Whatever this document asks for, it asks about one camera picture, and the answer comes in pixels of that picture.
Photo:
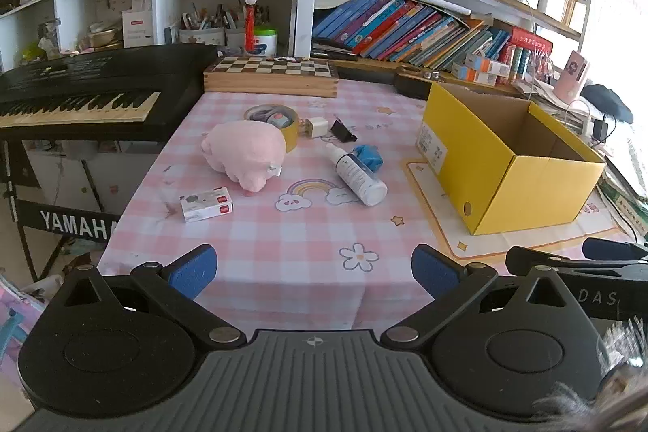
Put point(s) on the white charger plug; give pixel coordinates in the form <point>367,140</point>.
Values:
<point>319,127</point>

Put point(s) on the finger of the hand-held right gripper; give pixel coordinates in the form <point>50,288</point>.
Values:
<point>615,250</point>
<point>597,271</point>

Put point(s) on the black power adapter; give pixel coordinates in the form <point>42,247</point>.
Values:
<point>601,131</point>

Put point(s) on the pink patterned bag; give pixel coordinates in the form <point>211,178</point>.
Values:
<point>20,325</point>

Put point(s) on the dark brown box metal knobs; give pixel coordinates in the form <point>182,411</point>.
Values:
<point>410,85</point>

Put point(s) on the black hat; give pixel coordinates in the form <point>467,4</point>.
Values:
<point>607,103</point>

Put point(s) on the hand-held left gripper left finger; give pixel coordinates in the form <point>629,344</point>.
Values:
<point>195,267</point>

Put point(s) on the white cubby shelf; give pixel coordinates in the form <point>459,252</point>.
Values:
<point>159,2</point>

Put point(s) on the beige orange-edged placemat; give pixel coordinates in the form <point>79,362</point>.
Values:
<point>430,204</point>

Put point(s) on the white tub green lid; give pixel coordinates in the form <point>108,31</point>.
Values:
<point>265,42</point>

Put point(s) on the wooden chessboard box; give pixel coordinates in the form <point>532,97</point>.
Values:
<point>271,75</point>

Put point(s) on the pink plush pig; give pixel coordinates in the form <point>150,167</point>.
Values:
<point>243,153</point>

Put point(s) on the white power strip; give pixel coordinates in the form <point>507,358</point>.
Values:
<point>581,123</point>

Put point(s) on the black keyboard stand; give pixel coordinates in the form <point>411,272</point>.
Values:
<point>76,219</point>

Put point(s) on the row of leaning colourful books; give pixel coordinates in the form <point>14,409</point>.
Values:
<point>400,27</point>

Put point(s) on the yellow cardboard box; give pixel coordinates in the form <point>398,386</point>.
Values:
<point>521,189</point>

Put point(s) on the blue plastic bag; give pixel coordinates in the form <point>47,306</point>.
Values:
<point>368,156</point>

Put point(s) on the red gift box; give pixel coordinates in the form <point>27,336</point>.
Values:
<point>531,40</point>

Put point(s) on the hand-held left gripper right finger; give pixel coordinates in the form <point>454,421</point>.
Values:
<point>435,270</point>

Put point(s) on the grey round gadget red button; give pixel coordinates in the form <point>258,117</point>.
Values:
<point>276,118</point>

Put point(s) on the gold bowl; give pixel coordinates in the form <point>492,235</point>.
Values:
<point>105,38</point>

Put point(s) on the red glue bottle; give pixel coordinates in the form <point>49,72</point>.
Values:
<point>249,29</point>

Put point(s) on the black binder clip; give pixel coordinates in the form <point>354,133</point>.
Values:
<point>341,131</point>

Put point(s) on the small white red carton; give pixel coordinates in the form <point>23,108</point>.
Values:
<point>207,207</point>

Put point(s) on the white plastic bottle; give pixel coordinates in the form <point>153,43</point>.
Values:
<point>357,176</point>

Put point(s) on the pen holder with brushes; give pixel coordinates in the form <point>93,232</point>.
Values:
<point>202,34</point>

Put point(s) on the yellow tape roll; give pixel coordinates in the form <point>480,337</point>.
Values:
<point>289,136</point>

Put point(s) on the orange and white carton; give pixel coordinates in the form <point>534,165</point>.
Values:
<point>488,65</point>
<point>473,76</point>

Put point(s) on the pink cartoon card box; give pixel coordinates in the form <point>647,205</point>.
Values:
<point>572,75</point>

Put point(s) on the white box red stripe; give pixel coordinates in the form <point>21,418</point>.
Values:
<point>137,24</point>

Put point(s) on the black electronic keyboard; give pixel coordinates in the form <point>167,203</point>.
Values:
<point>101,72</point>

